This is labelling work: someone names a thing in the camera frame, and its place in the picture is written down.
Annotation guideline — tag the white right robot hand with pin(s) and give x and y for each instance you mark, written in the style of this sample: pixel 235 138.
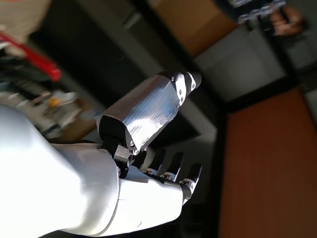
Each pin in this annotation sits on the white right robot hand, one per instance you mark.
pixel 74 188

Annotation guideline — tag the orange metal cart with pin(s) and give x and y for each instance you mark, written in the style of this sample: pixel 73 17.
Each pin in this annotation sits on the orange metal cart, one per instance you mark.
pixel 37 58

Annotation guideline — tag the orange metal stand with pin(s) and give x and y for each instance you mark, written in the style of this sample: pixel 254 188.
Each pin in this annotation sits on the orange metal stand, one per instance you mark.
pixel 272 168

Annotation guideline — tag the brown cardboard carton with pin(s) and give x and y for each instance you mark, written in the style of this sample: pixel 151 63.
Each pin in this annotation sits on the brown cardboard carton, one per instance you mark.
pixel 195 27

